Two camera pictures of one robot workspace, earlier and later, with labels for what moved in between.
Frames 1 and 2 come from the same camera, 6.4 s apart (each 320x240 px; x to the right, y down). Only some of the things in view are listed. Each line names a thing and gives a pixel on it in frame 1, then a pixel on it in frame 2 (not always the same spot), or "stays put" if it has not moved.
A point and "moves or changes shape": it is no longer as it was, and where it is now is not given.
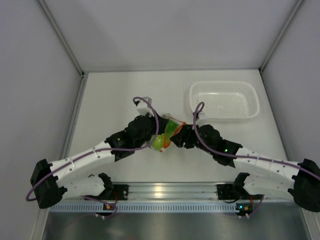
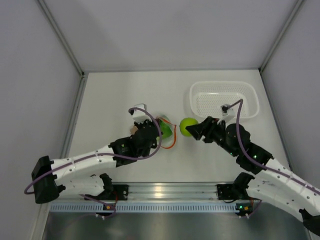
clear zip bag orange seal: x=173 y=127 moves or changes shape
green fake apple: x=158 y=142 moves or changes shape
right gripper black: x=184 y=136 to x=199 y=130
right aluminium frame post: x=294 y=11 stays put
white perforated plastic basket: x=224 y=101 stays put
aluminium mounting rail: x=167 y=193 stays put
